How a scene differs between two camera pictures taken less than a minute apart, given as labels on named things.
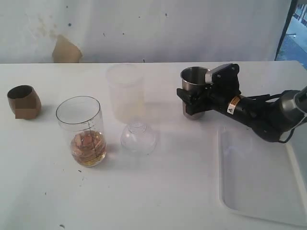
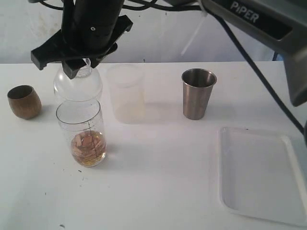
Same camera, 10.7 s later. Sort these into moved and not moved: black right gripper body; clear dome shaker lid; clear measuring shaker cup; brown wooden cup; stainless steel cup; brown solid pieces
Moved: clear dome shaker lid; black right gripper body
Not moved: brown solid pieces; stainless steel cup; brown wooden cup; clear measuring shaker cup
